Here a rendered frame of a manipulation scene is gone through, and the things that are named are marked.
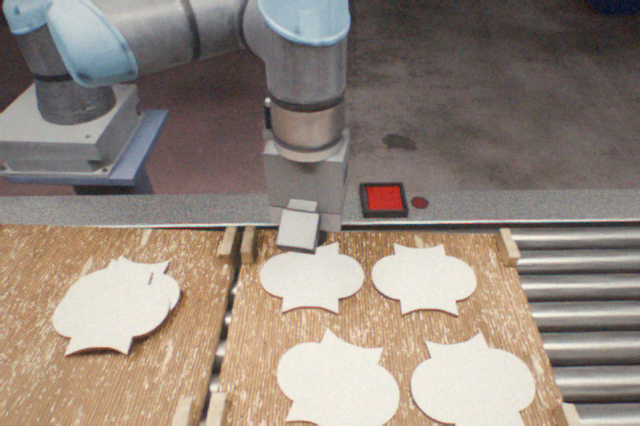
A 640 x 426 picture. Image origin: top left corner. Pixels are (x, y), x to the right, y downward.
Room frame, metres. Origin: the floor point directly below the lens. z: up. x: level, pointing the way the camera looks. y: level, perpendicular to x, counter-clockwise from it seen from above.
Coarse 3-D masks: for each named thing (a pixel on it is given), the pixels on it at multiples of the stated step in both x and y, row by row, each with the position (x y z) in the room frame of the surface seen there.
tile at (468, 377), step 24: (480, 336) 0.29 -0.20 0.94; (432, 360) 0.26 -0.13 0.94; (456, 360) 0.26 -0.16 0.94; (480, 360) 0.26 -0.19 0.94; (504, 360) 0.26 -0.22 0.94; (432, 384) 0.23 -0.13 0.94; (456, 384) 0.23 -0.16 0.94; (480, 384) 0.23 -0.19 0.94; (504, 384) 0.23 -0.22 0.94; (528, 384) 0.23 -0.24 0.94; (432, 408) 0.20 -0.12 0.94; (456, 408) 0.20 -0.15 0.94; (480, 408) 0.20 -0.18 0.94; (504, 408) 0.20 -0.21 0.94
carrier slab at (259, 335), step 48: (336, 240) 0.47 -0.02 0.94; (384, 240) 0.47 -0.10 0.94; (432, 240) 0.47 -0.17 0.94; (480, 240) 0.47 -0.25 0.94; (240, 288) 0.37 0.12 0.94; (480, 288) 0.37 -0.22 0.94; (240, 336) 0.30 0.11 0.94; (288, 336) 0.30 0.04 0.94; (384, 336) 0.30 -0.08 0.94; (432, 336) 0.30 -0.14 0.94; (528, 336) 0.30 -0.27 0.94; (240, 384) 0.23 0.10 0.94
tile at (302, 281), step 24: (264, 264) 0.41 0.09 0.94; (288, 264) 0.41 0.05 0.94; (312, 264) 0.41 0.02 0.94; (336, 264) 0.41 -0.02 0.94; (264, 288) 0.37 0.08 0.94; (288, 288) 0.37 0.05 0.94; (312, 288) 0.37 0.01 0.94; (336, 288) 0.37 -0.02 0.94; (360, 288) 0.37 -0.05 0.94; (288, 312) 0.33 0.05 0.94; (336, 312) 0.33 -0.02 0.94
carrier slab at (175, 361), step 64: (0, 256) 0.43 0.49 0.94; (64, 256) 0.43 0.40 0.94; (128, 256) 0.43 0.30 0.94; (192, 256) 0.43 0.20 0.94; (0, 320) 0.32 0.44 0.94; (192, 320) 0.32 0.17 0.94; (0, 384) 0.23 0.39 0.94; (64, 384) 0.23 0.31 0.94; (128, 384) 0.23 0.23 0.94; (192, 384) 0.23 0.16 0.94
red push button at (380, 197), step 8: (368, 192) 0.59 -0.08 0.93; (376, 192) 0.59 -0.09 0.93; (384, 192) 0.59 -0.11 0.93; (392, 192) 0.59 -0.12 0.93; (368, 200) 0.57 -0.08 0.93; (376, 200) 0.57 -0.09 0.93; (384, 200) 0.57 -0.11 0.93; (392, 200) 0.57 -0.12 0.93; (400, 200) 0.57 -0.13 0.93; (368, 208) 0.55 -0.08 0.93; (376, 208) 0.55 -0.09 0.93; (384, 208) 0.55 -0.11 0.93; (392, 208) 0.55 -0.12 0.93; (400, 208) 0.55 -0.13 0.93
